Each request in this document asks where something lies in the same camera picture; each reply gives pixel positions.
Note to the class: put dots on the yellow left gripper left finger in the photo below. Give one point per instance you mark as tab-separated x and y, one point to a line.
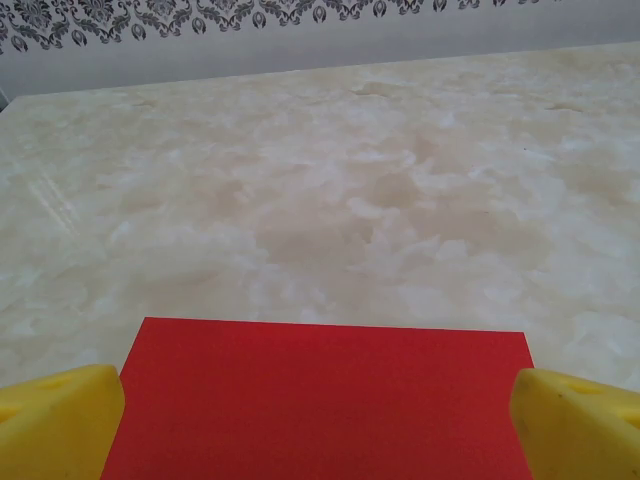
55	425

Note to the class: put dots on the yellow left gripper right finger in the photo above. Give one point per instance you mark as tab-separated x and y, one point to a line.
575	430

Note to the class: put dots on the red square paper sheet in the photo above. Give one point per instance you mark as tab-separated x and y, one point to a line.
320	400

